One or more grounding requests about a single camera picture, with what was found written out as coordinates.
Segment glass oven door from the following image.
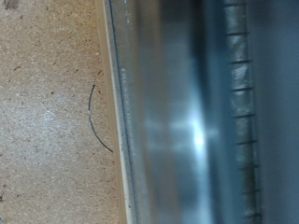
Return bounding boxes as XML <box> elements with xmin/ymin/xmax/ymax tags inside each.
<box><xmin>104</xmin><ymin>0</ymin><xmax>261</xmax><ymax>224</ymax></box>

